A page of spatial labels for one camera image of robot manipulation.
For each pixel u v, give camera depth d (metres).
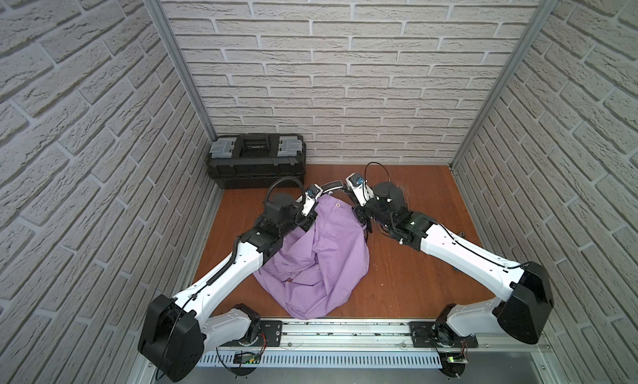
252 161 0.98
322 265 0.81
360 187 0.63
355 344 0.74
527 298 0.39
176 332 0.38
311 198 0.65
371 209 0.65
